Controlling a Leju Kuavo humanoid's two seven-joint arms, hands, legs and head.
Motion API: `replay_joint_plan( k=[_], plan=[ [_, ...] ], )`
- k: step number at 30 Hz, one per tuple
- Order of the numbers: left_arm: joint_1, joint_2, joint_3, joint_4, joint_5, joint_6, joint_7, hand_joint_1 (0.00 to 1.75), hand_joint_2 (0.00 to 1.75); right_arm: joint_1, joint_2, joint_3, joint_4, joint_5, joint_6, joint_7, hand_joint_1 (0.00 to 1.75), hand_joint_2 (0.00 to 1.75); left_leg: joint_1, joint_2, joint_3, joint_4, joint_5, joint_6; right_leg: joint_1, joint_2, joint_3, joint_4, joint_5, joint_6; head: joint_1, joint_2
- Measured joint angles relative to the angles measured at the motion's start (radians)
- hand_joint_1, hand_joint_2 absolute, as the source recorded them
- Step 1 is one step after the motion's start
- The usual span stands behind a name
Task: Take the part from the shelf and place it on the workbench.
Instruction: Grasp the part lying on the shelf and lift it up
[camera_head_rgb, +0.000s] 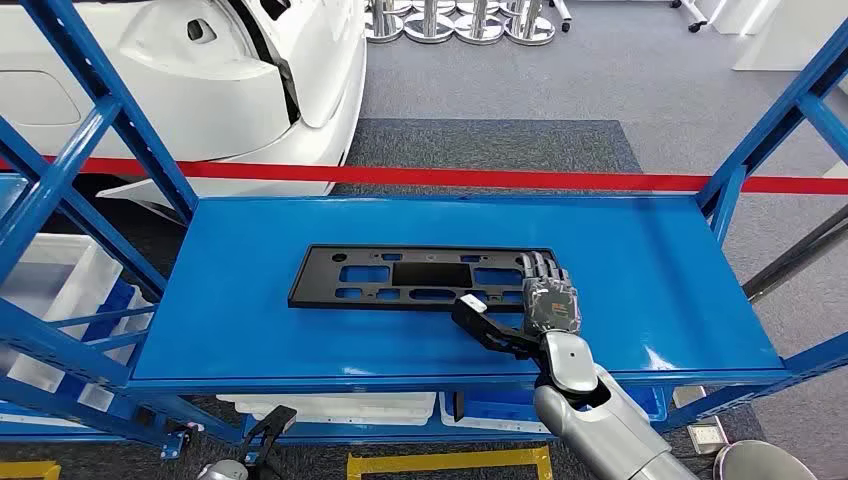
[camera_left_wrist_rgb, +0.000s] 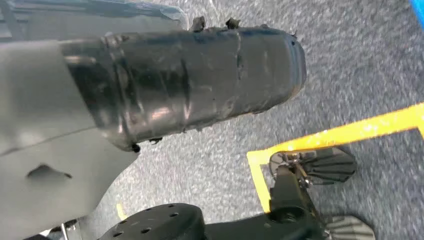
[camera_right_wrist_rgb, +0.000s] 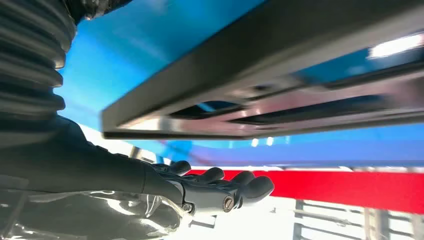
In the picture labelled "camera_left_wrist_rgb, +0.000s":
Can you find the black robot left foot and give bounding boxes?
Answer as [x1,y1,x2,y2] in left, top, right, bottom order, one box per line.
[268,145,358,186]

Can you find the black robot foot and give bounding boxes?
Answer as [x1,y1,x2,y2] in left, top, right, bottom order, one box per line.
[268,145,358,186]
[323,215,376,240]

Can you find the blue metal rack flat board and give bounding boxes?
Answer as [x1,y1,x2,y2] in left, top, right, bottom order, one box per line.
[409,0,424,29]

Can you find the grey translucent plastic cover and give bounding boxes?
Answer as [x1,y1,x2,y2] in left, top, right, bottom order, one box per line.
[0,0,190,42]

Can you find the yellow floor tape square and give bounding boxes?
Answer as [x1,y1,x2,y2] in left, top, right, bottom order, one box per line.
[246,102,424,214]

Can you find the black perforated robot thigh cover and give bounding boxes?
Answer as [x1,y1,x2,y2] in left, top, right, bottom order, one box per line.
[98,202,207,240]

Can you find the black robot right foot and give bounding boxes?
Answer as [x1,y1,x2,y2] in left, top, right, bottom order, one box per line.
[323,215,376,240]

